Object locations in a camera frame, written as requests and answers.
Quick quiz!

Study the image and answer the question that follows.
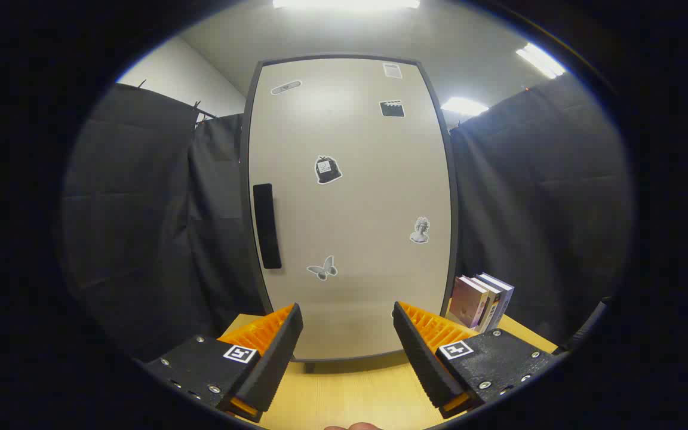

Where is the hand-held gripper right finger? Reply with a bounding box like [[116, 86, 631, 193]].
[[392, 301, 560, 420]]

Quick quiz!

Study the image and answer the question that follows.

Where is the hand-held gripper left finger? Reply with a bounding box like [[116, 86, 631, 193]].
[[141, 302, 305, 423]]

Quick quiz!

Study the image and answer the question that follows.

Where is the black door handle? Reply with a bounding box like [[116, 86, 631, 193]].
[[253, 183, 282, 269]]

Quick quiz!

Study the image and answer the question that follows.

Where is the white spine book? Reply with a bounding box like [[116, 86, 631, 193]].
[[472, 276, 502, 333]]

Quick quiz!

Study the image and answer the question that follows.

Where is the dark table edge bar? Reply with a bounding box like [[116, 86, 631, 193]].
[[559, 297, 612, 354]]

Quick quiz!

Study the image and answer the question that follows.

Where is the black backdrop cloth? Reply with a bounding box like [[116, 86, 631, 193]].
[[60, 75, 634, 362]]

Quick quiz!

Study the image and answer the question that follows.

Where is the dark grey cabinet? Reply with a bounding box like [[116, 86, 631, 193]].
[[239, 55, 461, 374]]

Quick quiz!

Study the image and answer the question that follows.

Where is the small ceiling light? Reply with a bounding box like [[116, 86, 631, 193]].
[[441, 97, 490, 117]]

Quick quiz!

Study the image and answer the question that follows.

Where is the narrow ceiling light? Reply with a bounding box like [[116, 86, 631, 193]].
[[515, 43, 567, 79]]

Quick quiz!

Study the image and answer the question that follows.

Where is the long ceiling light panel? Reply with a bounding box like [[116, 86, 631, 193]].
[[272, 0, 421, 10]]

